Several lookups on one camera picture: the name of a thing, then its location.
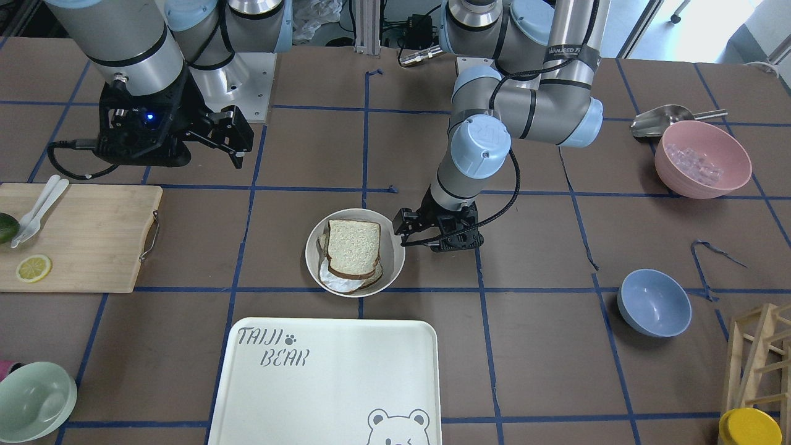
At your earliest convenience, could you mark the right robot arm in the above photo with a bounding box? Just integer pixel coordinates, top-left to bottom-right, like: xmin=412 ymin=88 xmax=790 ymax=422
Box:
xmin=47 ymin=1 xmax=293 ymax=180

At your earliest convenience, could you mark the cream bear tray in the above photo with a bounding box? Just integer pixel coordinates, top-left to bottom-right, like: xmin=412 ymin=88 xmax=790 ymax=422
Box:
xmin=207 ymin=318 xmax=442 ymax=444

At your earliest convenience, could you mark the pink cloth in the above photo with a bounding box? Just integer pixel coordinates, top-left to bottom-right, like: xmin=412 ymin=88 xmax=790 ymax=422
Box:
xmin=0 ymin=360 xmax=23 ymax=382

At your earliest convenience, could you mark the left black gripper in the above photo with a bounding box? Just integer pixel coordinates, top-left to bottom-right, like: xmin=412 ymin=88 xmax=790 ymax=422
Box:
xmin=392 ymin=198 xmax=484 ymax=252

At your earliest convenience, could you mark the pink bowl with ice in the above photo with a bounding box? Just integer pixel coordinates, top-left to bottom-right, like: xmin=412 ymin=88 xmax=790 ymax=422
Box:
xmin=654 ymin=121 xmax=753 ymax=199

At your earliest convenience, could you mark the cream round plate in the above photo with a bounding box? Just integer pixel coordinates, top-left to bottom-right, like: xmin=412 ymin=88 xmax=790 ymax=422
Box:
xmin=304 ymin=208 xmax=406 ymax=298

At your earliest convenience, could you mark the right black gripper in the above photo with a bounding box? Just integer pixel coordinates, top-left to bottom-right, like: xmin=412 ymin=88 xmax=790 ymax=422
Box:
xmin=96 ymin=78 xmax=255 ymax=169

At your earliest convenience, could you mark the light green bowl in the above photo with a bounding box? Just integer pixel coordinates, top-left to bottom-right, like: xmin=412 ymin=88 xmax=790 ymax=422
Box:
xmin=1 ymin=362 xmax=77 ymax=443

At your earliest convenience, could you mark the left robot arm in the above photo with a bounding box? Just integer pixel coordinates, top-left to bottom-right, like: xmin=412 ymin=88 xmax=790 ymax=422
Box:
xmin=393 ymin=1 xmax=610 ymax=252

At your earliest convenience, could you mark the lemon slice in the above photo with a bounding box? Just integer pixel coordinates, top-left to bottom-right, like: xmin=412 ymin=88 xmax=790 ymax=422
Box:
xmin=16 ymin=254 xmax=52 ymax=284

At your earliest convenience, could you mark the blue bowl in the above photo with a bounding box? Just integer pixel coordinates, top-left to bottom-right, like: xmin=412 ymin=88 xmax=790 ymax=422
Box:
xmin=617 ymin=269 xmax=692 ymax=338

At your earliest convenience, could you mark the fried egg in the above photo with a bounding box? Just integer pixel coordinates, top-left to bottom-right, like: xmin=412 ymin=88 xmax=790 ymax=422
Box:
xmin=318 ymin=233 xmax=366 ymax=294

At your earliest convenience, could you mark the yellow cup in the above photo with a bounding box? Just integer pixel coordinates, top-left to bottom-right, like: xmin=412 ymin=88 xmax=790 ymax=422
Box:
xmin=717 ymin=407 xmax=783 ymax=444

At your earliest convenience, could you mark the wooden cutting board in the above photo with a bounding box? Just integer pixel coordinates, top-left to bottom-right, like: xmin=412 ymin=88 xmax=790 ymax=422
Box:
xmin=1 ymin=184 xmax=163 ymax=293

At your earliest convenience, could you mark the wooden cup rack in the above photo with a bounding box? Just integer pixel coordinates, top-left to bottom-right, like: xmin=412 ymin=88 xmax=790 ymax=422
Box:
xmin=721 ymin=303 xmax=790 ymax=444

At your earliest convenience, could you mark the bread slice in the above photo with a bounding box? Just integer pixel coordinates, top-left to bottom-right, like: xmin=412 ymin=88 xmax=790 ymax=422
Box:
xmin=328 ymin=219 xmax=381 ymax=279
xmin=327 ymin=245 xmax=383 ymax=295

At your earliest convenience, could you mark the metal scoop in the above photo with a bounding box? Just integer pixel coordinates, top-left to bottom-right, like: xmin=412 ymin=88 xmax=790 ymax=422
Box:
xmin=630 ymin=104 xmax=729 ymax=139

